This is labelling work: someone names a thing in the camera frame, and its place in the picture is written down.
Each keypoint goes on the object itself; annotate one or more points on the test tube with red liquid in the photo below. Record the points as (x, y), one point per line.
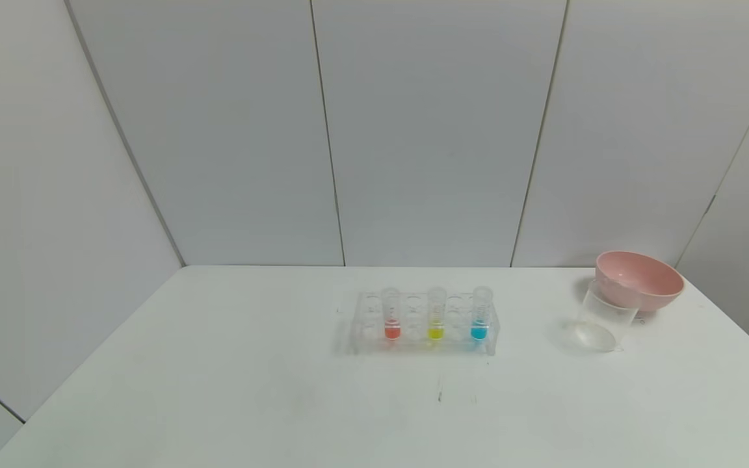
(391, 318)

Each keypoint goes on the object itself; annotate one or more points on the test tube with yellow liquid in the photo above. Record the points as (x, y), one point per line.
(436, 318)

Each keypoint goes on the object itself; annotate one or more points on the clear acrylic test tube rack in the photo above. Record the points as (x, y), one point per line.
(413, 322)

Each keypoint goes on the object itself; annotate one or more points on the test tube with blue liquid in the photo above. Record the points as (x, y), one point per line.
(480, 318)

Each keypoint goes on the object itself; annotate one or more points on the clear plastic beaker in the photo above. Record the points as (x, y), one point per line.
(602, 325)

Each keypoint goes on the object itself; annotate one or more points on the pink bowl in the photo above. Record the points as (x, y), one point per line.
(641, 279)

